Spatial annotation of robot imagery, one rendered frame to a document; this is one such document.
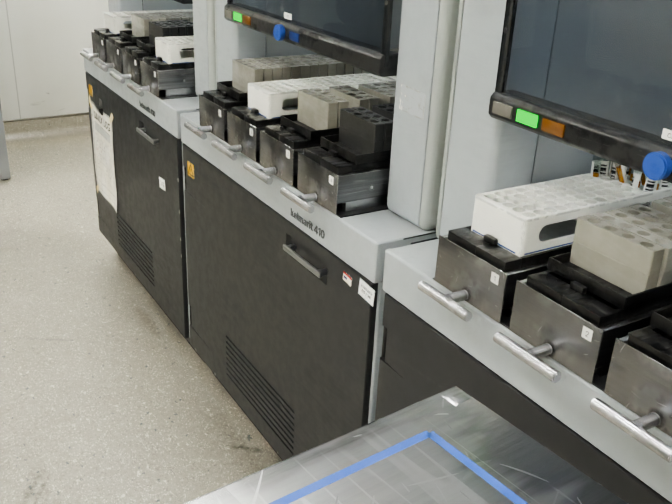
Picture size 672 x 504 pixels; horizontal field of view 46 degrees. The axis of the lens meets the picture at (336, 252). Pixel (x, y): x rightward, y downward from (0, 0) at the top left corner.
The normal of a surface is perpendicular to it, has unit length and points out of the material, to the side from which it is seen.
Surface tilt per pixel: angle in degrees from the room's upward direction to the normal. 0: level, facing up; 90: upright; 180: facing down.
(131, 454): 0
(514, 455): 0
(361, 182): 90
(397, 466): 0
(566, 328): 90
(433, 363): 90
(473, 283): 90
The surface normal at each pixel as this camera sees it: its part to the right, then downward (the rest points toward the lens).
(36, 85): 0.51, 0.38
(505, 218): -0.86, 0.18
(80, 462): 0.04, -0.91
